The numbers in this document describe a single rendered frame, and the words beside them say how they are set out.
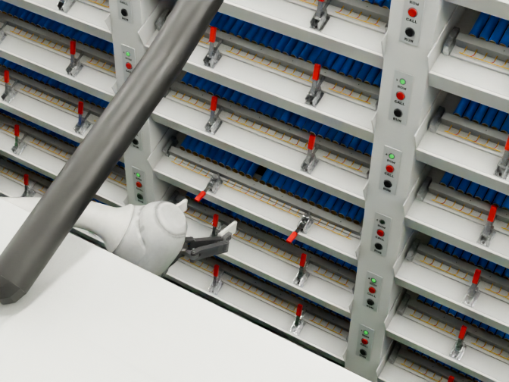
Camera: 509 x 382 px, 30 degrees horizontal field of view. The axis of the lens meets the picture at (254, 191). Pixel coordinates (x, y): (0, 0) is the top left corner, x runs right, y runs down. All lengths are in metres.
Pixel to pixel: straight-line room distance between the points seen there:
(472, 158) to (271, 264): 0.73
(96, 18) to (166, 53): 1.78
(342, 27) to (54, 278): 1.45
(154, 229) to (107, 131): 1.19
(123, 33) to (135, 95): 1.72
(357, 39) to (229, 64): 0.37
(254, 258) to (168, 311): 1.96
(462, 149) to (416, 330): 0.57
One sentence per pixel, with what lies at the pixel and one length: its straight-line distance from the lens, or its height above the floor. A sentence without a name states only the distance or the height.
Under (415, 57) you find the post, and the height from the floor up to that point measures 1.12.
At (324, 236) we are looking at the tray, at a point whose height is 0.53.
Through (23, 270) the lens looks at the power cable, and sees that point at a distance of 0.55.
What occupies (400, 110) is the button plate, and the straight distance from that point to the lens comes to 1.95.
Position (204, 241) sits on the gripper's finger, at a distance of 2.07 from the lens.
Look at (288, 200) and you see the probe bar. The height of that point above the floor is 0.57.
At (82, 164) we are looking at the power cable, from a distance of 0.56.
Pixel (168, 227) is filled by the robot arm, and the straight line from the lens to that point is 1.75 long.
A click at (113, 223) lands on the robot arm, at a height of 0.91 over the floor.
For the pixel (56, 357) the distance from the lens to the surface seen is 0.53.
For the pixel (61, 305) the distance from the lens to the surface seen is 0.56.
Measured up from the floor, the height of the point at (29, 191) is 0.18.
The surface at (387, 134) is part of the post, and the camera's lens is 2.00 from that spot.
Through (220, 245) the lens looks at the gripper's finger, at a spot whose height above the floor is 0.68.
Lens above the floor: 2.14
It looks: 42 degrees down
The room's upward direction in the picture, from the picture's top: 1 degrees clockwise
